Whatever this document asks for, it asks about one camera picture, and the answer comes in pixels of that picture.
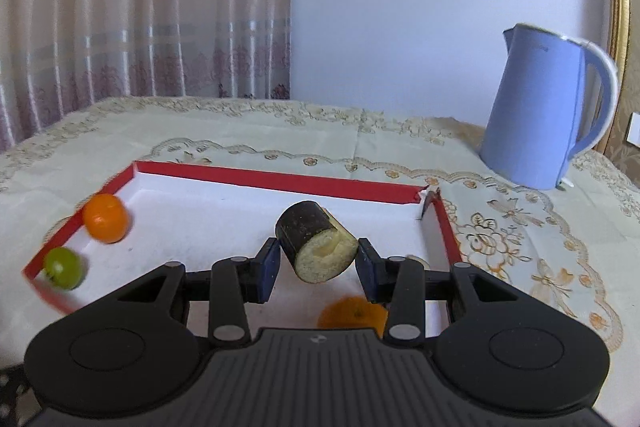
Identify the cream embroidered tablecloth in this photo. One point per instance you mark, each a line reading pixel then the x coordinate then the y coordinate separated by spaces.
pixel 577 249

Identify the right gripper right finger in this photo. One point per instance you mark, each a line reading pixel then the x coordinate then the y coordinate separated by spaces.
pixel 398 284

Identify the orange tangerine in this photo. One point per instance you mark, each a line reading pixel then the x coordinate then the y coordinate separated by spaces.
pixel 353 312
pixel 106 218

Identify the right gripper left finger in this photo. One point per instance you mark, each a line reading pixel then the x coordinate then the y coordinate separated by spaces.
pixel 235 281

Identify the red white shallow box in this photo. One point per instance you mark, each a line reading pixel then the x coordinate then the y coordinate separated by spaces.
pixel 198 215

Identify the white wall switch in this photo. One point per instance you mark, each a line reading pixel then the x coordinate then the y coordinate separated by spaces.
pixel 633 131

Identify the blue electric kettle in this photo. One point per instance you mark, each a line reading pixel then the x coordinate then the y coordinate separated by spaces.
pixel 533 129

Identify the green round fruit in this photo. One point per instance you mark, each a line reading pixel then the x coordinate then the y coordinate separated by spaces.
pixel 63 268

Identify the dark sugarcane piece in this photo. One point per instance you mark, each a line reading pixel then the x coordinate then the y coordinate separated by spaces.
pixel 318 247

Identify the pink patterned curtain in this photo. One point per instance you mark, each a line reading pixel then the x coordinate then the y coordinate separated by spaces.
pixel 58 56

